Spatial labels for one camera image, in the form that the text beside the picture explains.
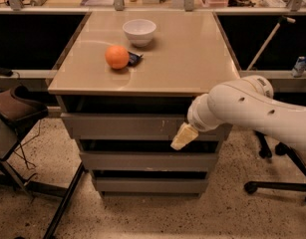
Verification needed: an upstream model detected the black device on ledge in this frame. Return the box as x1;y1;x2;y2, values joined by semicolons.
0;68;13;77

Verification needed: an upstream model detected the grey bottom drawer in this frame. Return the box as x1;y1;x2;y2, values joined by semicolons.
92;178;208;194

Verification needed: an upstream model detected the grey drawer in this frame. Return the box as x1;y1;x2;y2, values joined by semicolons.
92;178;208;194
60;113;234;142
80;151;218;171

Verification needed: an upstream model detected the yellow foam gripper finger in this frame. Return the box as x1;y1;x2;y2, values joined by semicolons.
170;122;198;150

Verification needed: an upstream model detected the grey drawer cabinet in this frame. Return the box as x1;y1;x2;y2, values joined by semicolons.
49;11;238;197

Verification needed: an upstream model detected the grey top drawer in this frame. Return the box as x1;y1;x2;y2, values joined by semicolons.
60;113;234;142

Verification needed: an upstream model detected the dark blue snack packet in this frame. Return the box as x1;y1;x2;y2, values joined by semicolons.
128;52;143;66

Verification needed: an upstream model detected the grey middle drawer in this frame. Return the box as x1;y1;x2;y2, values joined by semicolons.
80;151;218;171

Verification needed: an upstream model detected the orange fruit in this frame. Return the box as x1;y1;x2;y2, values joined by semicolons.
105;45;130;70

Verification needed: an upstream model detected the white blue can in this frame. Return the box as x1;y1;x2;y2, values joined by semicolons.
291;56;306;78

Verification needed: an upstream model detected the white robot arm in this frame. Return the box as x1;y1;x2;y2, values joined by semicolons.
171;75;306;156

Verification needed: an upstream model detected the white ceramic bowl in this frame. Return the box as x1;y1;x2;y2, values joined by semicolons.
123;19;156;47

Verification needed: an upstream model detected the black tripod leg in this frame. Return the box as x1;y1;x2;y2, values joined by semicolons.
43;163;84;239

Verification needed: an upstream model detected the brown office chair left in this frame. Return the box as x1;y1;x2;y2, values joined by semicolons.
0;85;69;199

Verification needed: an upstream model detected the black office chair right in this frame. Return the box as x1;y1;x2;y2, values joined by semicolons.
244;131;306;202

